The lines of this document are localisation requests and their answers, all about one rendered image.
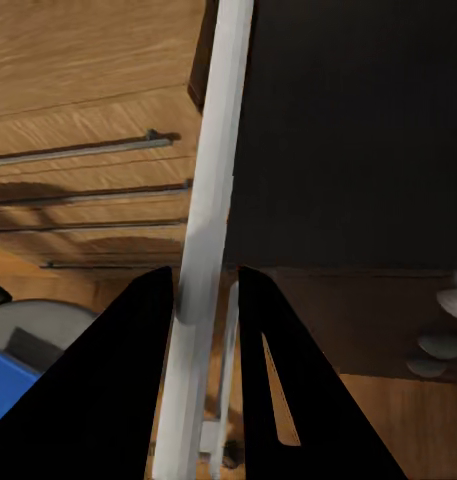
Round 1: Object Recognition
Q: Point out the pen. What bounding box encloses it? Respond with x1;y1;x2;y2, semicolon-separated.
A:
152;0;254;480

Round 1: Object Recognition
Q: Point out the swivel chair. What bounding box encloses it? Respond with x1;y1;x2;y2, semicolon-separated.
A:
0;286;245;469

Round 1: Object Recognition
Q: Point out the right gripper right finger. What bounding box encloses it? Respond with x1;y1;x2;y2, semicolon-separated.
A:
237;266;408;480

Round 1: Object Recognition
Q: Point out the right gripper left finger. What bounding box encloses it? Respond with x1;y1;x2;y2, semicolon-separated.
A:
0;266;177;480

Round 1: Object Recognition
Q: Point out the folder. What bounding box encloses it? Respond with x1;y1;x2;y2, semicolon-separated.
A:
0;349;43;419

